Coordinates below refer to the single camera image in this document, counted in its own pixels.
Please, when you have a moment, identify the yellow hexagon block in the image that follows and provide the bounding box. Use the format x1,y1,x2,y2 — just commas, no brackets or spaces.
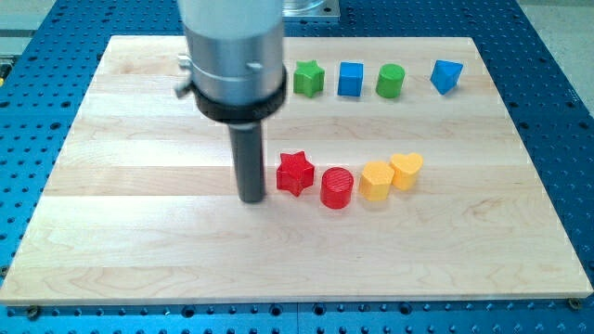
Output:
358,161,394,201

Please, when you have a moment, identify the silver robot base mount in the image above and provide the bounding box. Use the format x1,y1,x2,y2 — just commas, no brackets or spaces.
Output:
283,0,341,22

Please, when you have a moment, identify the yellow heart block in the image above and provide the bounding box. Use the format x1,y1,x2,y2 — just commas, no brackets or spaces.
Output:
390,152,424,191

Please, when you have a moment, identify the blue triangle block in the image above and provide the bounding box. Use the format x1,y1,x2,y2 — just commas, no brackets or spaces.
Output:
430,59,463,95

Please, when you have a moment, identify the green star block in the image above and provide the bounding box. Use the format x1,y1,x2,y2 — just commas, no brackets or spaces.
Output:
293,59,325,97

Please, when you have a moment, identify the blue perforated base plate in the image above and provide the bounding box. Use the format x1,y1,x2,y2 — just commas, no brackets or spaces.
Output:
1,1,593,333

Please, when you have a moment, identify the blue cube block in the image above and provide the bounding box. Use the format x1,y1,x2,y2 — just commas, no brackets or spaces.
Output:
338,62,364,97

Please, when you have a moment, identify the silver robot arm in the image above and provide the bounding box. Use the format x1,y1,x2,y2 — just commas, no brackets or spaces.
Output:
176,0,287,203

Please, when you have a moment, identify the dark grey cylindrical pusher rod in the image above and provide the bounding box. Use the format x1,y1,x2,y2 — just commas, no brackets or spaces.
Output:
228,122,265,203

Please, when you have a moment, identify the red star block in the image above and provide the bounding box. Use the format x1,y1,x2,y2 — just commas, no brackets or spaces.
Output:
277,151,315,197

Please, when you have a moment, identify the green cylinder block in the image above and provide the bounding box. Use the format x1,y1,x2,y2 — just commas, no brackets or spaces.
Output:
376,63,406,98

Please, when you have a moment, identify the wooden board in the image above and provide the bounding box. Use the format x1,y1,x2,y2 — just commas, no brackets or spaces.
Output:
1,36,592,306

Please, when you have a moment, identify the red cylinder block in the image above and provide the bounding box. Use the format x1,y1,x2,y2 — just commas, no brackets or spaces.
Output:
320,167,354,210

